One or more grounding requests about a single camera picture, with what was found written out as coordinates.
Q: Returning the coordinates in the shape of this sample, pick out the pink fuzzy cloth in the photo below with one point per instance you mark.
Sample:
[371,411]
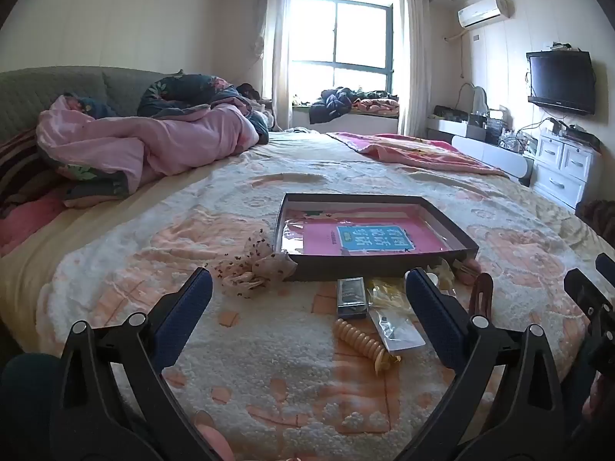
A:
[29,221]

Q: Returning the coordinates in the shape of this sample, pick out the dark striped cloth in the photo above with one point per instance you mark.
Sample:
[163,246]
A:
[19,163]

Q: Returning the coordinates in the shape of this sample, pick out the brown hair clip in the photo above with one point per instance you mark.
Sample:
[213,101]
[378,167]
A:
[483,293]

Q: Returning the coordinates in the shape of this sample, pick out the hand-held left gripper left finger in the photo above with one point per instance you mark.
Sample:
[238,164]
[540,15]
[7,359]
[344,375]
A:
[185,312]

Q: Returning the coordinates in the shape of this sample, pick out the white drawer cabinet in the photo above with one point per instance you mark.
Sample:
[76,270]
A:
[562,163]

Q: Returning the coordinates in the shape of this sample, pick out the white dressing table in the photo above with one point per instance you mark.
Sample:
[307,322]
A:
[480,146]

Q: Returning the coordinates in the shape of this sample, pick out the dark jacket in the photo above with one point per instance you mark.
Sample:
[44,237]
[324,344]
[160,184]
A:
[331,101]

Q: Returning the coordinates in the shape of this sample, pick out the pink hair clip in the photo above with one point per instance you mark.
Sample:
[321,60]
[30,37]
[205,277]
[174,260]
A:
[468,266]

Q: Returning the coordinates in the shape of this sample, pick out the pink round object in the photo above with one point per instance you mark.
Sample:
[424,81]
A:
[211,434]

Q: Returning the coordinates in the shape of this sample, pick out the small rectangular plastic box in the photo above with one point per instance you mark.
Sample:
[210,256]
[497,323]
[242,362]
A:
[351,297]

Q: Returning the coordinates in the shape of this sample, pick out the dark brown fuzzy object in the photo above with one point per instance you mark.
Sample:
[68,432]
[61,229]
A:
[250,90]

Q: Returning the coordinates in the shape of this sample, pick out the colourful folded bedding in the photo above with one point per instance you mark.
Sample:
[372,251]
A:
[379,103]

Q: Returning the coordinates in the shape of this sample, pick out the white sheer curtain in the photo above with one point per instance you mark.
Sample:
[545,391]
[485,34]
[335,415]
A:
[413,57]
[276,57]

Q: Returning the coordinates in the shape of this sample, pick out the white claw hair clip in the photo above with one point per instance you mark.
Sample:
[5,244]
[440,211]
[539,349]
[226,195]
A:
[444,271]

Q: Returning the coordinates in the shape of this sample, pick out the black wall television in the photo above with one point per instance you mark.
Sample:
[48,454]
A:
[559,81]

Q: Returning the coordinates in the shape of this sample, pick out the floral fabric scrunchie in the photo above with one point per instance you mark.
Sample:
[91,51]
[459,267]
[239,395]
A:
[259,264]

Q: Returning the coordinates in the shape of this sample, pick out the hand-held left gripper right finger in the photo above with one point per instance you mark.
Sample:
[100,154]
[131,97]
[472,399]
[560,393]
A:
[432,314]

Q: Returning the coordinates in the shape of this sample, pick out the dark cardboard box tray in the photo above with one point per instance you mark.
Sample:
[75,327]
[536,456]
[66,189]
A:
[374,266]

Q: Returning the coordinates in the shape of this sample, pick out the small clear plastic bag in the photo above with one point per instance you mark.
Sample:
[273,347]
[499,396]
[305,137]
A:
[399,331]

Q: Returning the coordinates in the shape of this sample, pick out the dark teal cloth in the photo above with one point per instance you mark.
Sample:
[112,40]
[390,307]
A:
[24,394]

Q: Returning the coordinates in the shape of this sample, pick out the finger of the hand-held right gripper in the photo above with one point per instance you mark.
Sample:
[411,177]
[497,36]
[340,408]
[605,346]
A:
[606,263]
[586,295]

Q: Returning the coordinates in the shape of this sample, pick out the brown fuzzy cloth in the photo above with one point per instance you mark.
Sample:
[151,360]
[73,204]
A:
[596,213]

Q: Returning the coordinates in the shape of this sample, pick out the black set-top box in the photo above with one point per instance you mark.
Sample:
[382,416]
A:
[579,134]

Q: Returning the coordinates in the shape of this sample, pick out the pink floral duvet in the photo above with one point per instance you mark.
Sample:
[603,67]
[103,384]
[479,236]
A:
[182,139]

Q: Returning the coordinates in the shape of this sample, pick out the grey quilted headboard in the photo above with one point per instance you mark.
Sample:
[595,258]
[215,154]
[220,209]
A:
[57,86]

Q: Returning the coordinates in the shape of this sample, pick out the pink patterned blanket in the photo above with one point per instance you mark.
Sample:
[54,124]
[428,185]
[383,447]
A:
[413,149]

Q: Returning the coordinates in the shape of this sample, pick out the white air conditioner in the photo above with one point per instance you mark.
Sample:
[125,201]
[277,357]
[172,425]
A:
[483,9]

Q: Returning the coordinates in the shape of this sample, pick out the window seat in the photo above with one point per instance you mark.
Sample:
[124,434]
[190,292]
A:
[346,122]

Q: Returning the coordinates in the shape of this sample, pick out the beige bed sheet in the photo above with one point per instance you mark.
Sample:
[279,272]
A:
[298,146]

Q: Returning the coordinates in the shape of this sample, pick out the window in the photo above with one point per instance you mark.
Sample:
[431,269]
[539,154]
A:
[355,38]

